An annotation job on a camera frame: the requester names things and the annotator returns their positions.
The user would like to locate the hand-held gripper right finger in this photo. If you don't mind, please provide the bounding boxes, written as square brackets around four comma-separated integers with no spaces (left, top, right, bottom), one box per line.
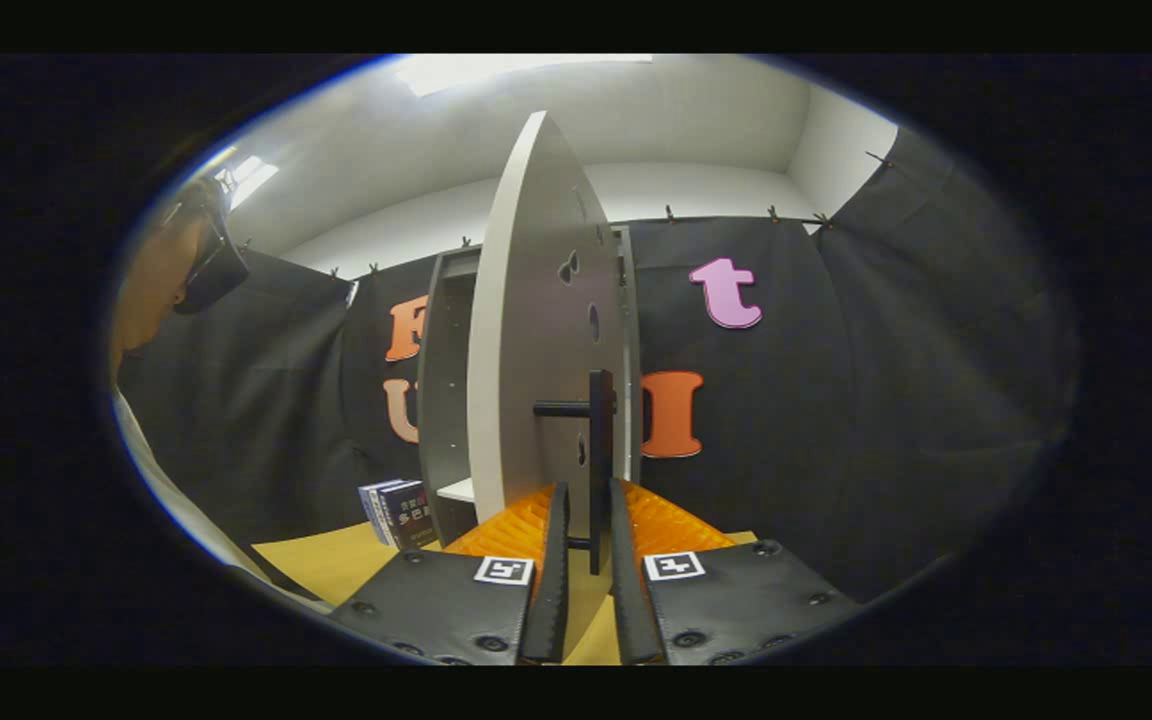
[608,478,862,666]

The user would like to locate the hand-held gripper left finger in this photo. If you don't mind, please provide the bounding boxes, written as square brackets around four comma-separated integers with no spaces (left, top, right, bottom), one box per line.
[328,482,571,666]

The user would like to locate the black door handle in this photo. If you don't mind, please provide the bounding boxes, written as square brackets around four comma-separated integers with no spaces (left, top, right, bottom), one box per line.
[533,369,617,576]

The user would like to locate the grey cabinet door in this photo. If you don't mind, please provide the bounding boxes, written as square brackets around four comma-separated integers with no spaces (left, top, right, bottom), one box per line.
[466,110,627,561]

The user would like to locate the stack of dark blue books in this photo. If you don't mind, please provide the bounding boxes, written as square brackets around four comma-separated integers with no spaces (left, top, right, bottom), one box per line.
[358,479,437,551]

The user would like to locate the grey cabinet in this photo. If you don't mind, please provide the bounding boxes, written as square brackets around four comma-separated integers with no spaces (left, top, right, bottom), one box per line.
[418,225,642,546]

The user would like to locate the black backdrop cloth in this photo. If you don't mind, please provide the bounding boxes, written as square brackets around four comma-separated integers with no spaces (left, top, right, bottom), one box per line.
[116,125,1077,606]

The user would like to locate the dark goggles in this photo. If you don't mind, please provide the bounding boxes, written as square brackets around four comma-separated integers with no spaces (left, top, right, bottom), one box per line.
[171,195,250,316]

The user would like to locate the person's head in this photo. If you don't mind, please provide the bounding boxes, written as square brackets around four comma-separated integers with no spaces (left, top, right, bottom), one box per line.
[108,175,249,386]

